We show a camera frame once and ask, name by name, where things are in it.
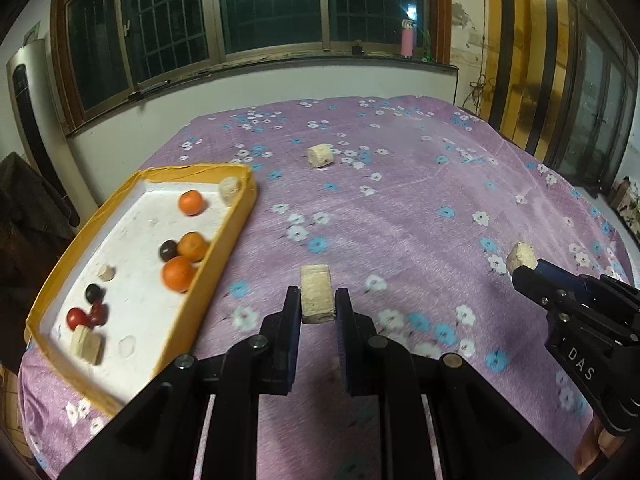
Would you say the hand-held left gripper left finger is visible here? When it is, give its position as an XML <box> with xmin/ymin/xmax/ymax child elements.
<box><xmin>60</xmin><ymin>286</ymin><xmax>303</xmax><ymax>480</ymax></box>

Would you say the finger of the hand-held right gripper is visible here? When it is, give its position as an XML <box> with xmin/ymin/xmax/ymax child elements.
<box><xmin>536</xmin><ymin>259</ymin><xmax>587</xmax><ymax>289</ymax></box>
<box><xmin>511</xmin><ymin>266</ymin><xmax>561</xmax><ymax>307</ymax></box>

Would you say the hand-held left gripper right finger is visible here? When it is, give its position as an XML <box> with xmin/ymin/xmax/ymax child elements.
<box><xmin>334</xmin><ymin>288</ymin><xmax>576</xmax><ymax>480</ymax></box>

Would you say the beige sugarcane chunk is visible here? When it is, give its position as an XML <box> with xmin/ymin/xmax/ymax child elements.
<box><xmin>306</xmin><ymin>143</ymin><xmax>335</xmax><ymax>168</ymax></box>
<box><xmin>300</xmin><ymin>264</ymin><xmax>335</xmax><ymax>325</ymax></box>
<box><xmin>70</xmin><ymin>325</ymin><xmax>106</xmax><ymax>366</ymax></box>
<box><xmin>218</xmin><ymin>176</ymin><xmax>243</xmax><ymax>207</ymax></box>
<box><xmin>506</xmin><ymin>241</ymin><xmax>538</xmax><ymax>275</ymax></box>

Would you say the orange mandarin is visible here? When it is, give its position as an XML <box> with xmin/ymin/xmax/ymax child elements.
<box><xmin>161</xmin><ymin>256</ymin><xmax>197</xmax><ymax>294</ymax></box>
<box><xmin>178</xmin><ymin>231</ymin><xmax>210</xmax><ymax>262</ymax></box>
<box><xmin>178</xmin><ymin>190</ymin><xmax>205</xmax><ymax>217</ymax></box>

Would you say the yellow-rimmed white foam tray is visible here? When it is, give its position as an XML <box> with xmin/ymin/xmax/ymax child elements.
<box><xmin>25</xmin><ymin>162</ymin><xmax>258</xmax><ymax>418</ymax></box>

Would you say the purple floral bed sheet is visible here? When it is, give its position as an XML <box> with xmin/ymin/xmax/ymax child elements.
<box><xmin>17</xmin><ymin>95</ymin><xmax>640</xmax><ymax>480</ymax></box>

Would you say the wooden wardrobe with glass doors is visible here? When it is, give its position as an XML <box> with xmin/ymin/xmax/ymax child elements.
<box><xmin>484</xmin><ymin>0</ymin><xmax>640</xmax><ymax>198</ymax></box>

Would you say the pink water bottle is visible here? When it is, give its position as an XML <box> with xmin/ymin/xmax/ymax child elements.
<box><xmin>400</xmin><ymin>18</ymin><xmax>417</xmax><ymax>59</ymax></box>

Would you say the dark jacket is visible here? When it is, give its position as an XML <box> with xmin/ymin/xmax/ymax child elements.
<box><xmin>0</xmin><ymin>152</ymin><xmax>78</xmax><ymax>322</ymax></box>

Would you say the silver standing air conditioner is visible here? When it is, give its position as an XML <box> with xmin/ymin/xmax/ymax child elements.
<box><xmin>6</xmin><ymin>40</ymin><xmax>99</xmax><ymax>222</ymax></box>

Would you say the hanging wall cable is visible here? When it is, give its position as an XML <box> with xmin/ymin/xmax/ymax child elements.
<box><xmin>467</xmin><ymin>72</ymin><xmax>497</xmax><ymax>118</ymax></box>

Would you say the barred window with wooden frame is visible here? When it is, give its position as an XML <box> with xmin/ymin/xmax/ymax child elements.
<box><xmin>50</xmin><ymin>0</ymin><xmax>455</xmax><ymax>133</ymax></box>

